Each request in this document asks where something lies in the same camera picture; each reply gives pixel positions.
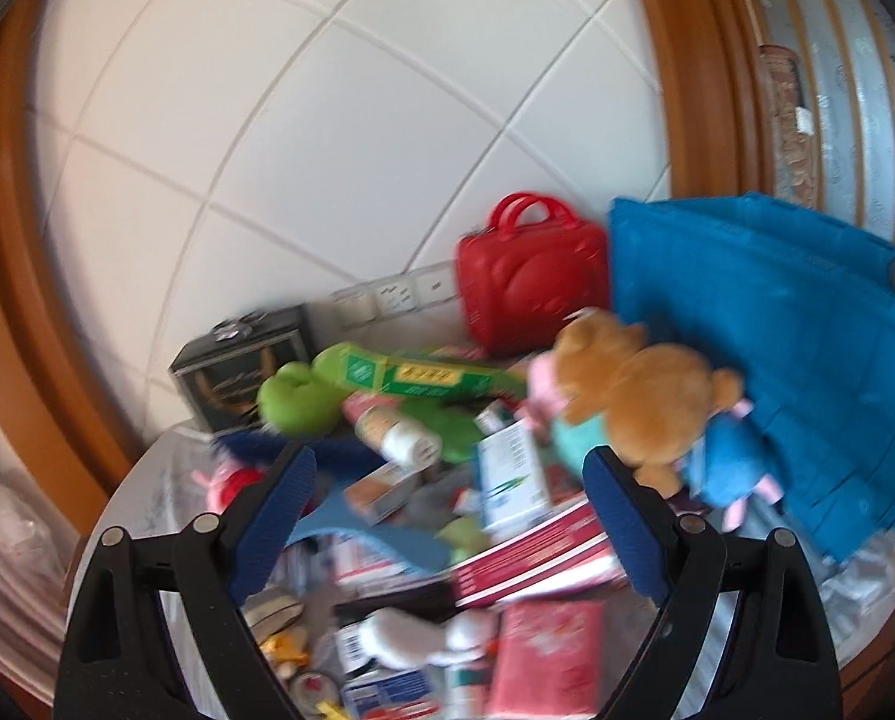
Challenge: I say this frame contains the red white striped box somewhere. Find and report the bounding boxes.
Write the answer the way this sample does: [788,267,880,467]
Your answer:
[450,494,626,608]

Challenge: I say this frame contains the cream bear plush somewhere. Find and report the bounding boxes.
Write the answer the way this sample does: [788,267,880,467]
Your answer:
[260,626,310,681]

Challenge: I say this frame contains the blue plastic storage bin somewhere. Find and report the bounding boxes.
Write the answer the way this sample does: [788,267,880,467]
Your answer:
[607,193,895,561]

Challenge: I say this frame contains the camouflage tape roll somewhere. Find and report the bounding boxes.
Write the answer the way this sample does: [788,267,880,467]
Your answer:
[242,587,304,644]

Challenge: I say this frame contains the striped tablecloth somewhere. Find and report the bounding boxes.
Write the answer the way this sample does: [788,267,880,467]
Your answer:
[63,418,895,720]

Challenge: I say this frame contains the blue pig plush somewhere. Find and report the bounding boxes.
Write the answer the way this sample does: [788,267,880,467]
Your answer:
[680,398,784,533]

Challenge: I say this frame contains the pink pig plush red dress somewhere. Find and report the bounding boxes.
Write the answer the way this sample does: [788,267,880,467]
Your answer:
[191,460,264,514]

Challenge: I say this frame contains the pink tissue pack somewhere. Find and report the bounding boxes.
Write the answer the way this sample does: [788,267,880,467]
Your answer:
[484,600,605,718]

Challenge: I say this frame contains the dark blue fuzzy brush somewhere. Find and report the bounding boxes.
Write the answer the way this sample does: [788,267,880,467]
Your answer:
[211,429,385,481]

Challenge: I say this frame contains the brown teddy bear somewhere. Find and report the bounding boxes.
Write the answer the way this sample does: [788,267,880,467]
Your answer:
[553,309,744,499]

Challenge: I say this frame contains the white plush toy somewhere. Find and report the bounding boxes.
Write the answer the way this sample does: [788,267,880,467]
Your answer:
[358,608,499,670]

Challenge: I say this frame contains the blue red card box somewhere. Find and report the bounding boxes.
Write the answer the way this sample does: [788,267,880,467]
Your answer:
[342,670,442,720]

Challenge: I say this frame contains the black gift box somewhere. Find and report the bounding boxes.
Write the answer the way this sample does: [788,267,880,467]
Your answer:
[169,305,314,434]

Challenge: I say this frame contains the green plush toy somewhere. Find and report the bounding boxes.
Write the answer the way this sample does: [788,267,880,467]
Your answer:
[257,362,348,437]

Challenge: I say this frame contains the white blue medicine box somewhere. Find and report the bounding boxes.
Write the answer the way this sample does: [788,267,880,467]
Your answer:
[477,421,552,541]

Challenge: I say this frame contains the white bottle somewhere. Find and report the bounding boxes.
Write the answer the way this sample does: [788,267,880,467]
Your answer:
[354,405,442,472]

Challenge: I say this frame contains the red toy suitcase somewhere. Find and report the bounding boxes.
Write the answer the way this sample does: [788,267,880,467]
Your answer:
[456,192,610,358]

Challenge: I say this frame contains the green medicine box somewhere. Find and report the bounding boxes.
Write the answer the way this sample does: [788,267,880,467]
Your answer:
[312,343,527,401]

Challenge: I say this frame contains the wall socket panel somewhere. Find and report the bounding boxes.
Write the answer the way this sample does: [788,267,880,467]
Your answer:
[331,262,457,328]

